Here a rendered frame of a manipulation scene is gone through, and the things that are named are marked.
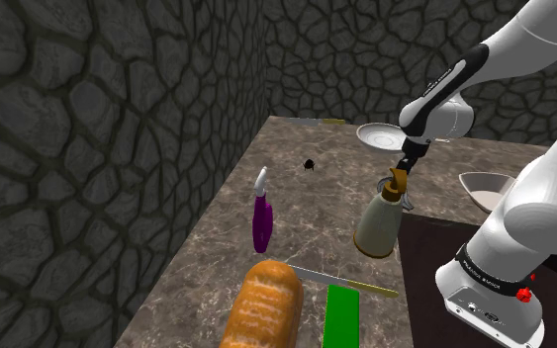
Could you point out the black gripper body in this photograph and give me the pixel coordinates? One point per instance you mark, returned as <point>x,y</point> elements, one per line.
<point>415,150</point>

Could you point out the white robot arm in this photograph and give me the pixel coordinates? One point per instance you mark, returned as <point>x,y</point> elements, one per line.
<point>524,212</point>

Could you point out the white round plate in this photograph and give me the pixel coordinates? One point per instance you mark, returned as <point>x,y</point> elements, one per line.
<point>379,138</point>

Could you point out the grey curved metal object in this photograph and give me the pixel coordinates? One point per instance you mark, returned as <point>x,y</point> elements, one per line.
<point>409,202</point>

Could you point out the grey angular bowl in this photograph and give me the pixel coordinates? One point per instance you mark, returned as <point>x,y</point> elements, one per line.
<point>485,190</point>

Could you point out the beige soap dispenser brown pump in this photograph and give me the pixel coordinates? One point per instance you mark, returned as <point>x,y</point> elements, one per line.
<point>379,226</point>

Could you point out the small black round object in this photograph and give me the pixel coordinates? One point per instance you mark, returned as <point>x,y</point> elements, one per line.
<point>309,165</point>

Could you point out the dark robot stand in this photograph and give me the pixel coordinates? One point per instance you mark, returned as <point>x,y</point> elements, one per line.
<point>427,299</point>

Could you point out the purple spray bottle white nozzle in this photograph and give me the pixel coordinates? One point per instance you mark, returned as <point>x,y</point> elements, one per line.
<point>262,226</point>

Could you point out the green flat rectangular block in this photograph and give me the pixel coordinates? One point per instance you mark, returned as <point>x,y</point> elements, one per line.
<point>341,318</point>

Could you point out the brown bread loaf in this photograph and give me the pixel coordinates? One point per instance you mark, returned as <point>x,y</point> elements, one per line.
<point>263,308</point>

